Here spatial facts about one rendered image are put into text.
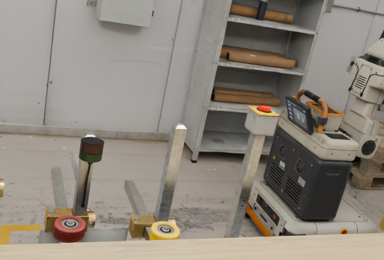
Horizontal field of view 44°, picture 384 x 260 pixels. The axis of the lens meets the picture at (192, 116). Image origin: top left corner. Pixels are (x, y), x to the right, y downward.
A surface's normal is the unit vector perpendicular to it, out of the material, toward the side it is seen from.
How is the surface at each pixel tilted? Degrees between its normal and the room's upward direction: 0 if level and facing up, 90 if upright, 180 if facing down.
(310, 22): 90
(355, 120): 82
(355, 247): 0
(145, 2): 90
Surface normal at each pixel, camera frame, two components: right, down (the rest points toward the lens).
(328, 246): 0.19, -0.93
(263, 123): 0.33, 0.36
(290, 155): -0.93, -0.07
